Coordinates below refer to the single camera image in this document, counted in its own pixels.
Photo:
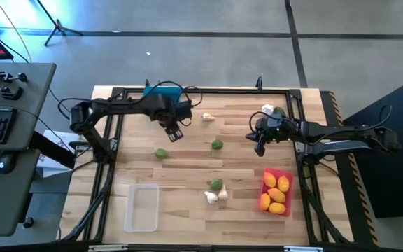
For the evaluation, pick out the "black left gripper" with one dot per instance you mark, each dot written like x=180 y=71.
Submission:
x=166 y=117

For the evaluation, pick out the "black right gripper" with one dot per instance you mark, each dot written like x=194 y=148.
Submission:
x=275 y=134

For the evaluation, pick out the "large white garlic head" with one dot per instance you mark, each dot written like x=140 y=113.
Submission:
x=267 y=108

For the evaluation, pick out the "yellow lemon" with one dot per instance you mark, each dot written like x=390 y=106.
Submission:
x=283 y=183
x=269 y=179
x=277 y=208
x=264 y=201
x=276 y=195

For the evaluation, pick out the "red plastic bin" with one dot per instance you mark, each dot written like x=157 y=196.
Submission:
x=288 y=204

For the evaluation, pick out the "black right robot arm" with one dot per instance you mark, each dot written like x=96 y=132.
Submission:
x=327 y=129

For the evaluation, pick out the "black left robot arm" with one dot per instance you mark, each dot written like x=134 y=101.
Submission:
x=124 y=105

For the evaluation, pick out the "blue plastic bin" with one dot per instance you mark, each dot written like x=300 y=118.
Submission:
x=152 y=91

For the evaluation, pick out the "clear plastic bin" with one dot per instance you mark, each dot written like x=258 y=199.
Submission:
x=142 y=210

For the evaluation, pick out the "white paper sheets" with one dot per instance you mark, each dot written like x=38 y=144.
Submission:
x=59 y=137

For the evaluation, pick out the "silver metal latch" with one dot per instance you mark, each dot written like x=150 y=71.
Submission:
x=303 y=249
x=107 y=248

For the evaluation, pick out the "black hazard striped platform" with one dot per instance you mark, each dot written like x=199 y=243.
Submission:
x=359 y=210

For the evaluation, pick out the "black desk leg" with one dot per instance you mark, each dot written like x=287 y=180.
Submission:
x=52 y=150

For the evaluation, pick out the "dark navy panel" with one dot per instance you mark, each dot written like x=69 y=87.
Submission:
x=397 y=175

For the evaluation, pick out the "grey side desk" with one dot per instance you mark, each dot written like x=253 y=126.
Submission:
x=30 y=105

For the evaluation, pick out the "black tripod stand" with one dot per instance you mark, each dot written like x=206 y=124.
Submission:
x=58 y=28

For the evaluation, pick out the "black computer mouse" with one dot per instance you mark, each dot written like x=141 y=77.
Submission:
x=7 y=162

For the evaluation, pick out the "black desk clamp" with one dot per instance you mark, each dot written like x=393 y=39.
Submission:
x=0 y=75
x=9 y=92

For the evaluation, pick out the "black round knob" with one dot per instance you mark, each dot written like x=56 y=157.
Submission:
x=28 y=222

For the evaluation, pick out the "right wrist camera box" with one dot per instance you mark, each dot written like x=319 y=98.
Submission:
x=261 y=125

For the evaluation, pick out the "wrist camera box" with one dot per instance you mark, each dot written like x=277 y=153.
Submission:
x=261 y=125
x=185 y=110

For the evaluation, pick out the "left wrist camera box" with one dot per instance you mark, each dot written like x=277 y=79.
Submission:
x=185 y=110

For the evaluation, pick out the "silver metal bracket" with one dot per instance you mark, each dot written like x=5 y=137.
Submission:
x=300 y=147

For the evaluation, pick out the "black aluminium table frame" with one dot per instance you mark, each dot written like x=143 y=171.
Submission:
x=222 y=90

